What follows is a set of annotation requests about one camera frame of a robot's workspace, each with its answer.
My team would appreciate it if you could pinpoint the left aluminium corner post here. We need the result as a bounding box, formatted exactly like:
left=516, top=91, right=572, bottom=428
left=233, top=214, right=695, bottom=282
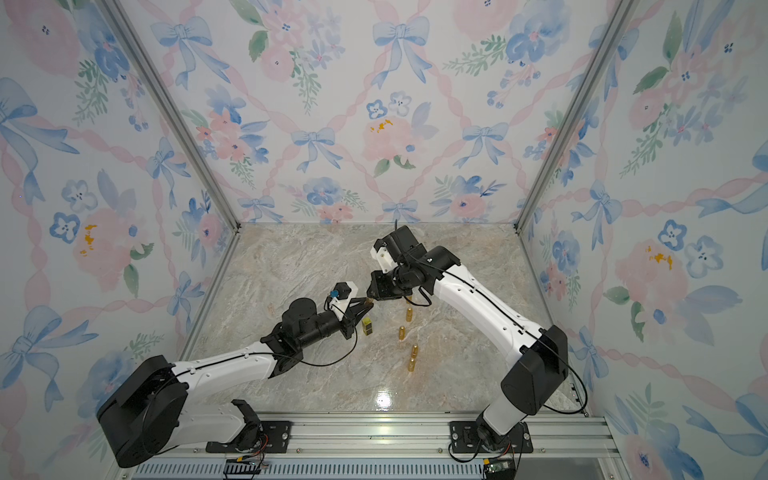
left=96, top=1, right=241, bottom=233

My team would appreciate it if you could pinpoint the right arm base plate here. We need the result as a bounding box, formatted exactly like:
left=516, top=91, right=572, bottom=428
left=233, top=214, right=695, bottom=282
left=449, top=421, right=534, bottom=456

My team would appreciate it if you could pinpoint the aluminium front rail frame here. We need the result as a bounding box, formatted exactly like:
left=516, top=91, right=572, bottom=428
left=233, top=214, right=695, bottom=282
left=109, top=412, right=630, bottom=479

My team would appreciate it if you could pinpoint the right aluminium corner post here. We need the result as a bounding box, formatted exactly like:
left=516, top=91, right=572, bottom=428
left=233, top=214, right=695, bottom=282
left=514, top=0, right=636, bottom=235

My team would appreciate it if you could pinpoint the small yellow green box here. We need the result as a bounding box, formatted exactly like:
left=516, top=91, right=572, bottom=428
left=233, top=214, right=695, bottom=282
left=360, top=317, right=373, bottom=336

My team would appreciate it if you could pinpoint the black connector with wires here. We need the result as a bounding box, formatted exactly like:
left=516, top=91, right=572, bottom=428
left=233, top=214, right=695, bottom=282
left=222, top=458, right=264, bottom=480

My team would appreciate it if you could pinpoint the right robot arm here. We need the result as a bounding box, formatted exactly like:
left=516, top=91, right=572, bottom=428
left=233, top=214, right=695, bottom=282
left=367, top=226, right=573, bottom=451

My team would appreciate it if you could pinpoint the green circuit board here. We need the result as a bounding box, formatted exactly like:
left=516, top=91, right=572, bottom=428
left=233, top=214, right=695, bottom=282
left=482, top=459, right=517, bottom=480

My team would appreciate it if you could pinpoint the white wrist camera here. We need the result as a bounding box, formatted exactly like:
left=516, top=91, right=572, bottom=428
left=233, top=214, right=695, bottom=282
left=328, top=281, right=358, bottom=320
left=370, top=246, right=398, bottom=273

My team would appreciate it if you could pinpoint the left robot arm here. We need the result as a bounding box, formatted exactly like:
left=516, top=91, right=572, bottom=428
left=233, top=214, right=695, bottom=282
left=97, top=297, right=374, bottom=468

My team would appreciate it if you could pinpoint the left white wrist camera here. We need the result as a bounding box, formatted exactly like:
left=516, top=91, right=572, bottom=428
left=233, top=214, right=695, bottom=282
left=328, top=281, right=358, bottom=320

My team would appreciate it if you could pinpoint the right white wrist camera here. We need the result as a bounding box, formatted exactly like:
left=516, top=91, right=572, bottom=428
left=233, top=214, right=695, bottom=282
left=370, top=246, right=398, bottom=273

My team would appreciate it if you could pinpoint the aluminium corner post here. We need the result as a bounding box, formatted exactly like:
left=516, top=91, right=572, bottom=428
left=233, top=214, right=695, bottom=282
left=96, top=1, right=241, bottom=233
left=514, top=0, right=636, bottom=235

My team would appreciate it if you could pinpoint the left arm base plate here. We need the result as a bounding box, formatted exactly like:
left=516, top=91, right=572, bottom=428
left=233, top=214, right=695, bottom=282
left=205, top=421, right=293, bottom=454

